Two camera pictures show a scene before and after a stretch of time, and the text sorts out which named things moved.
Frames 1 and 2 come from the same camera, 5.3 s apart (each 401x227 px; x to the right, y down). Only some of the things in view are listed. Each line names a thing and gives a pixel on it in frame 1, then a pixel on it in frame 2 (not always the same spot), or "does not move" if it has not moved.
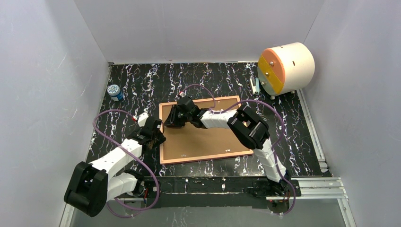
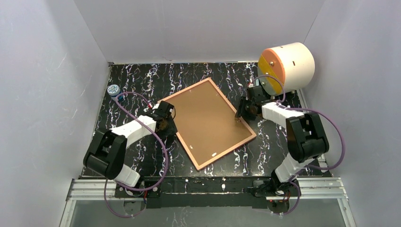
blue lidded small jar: [114, 91] does not move
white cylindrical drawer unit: [285, 69] does not move
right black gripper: [175, 116] -> [243, 109]
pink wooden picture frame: [204, 158] -> [233, 109]
